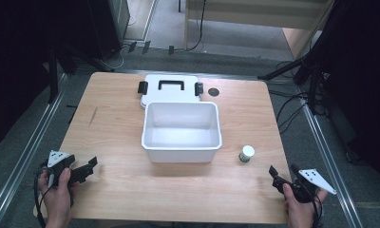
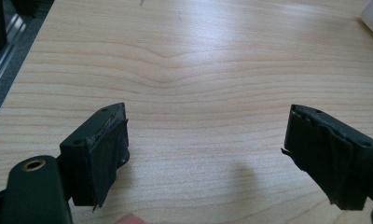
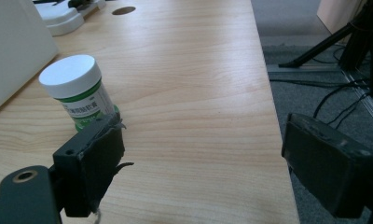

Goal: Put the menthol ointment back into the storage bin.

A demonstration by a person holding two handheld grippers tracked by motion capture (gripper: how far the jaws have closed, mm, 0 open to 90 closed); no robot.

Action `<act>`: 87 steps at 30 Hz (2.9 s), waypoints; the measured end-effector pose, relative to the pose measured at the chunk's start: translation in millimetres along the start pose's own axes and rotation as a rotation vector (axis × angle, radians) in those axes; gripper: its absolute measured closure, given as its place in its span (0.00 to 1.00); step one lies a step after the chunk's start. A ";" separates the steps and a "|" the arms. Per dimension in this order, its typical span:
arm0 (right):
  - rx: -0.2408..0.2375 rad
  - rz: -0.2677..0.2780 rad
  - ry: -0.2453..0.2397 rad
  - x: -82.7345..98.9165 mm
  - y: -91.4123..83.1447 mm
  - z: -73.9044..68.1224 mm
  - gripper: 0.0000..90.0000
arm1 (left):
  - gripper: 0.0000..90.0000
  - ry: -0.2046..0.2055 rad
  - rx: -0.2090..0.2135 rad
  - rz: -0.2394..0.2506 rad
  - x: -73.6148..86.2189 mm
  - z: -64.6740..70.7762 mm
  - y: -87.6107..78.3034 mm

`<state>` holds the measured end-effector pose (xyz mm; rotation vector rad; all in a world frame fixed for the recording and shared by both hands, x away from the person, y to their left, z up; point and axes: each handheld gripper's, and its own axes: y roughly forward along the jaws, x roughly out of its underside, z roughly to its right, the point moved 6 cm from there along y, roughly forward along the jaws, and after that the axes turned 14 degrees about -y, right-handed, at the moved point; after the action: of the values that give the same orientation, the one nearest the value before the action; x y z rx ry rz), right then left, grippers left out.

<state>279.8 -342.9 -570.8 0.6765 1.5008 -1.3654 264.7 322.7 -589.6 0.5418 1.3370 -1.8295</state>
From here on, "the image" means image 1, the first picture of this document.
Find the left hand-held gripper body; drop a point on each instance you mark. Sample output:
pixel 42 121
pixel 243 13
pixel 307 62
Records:
pixel 55 158

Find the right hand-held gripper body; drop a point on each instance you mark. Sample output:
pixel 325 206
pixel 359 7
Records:
pixel 316 180

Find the person's left hand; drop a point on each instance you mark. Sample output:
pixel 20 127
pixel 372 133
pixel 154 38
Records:
pixel 56 199

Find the person's right hand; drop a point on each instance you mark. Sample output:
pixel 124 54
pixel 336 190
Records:
pixel 300 213

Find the small silver jar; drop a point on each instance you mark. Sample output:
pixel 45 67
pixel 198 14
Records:
pixel 247 152

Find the black metal stand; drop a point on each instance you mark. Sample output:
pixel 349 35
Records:
pixel 53 79

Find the white plastic storage box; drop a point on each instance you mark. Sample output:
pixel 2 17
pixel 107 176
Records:
pixel 181 152

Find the black curtain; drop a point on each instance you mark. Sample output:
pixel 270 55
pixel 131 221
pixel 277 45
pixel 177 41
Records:
pixel 362 79
pixel 17 63

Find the black tripod stand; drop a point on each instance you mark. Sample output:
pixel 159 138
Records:
pixel 305 69

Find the dark round table grommet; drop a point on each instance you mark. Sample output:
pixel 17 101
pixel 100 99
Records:
pixel 213 92

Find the black cabinet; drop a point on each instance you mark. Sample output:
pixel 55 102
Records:
pixel 107 28

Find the light wooden furniture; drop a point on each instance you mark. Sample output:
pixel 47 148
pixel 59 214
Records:
pixel 242 14

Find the aluminium floor rail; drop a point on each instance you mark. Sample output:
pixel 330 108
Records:
pixel 332 164
pixel 23 158

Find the small black floor bracket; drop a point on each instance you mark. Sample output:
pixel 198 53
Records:
pixel 146 47
pixel 171 49
pixel 132 47

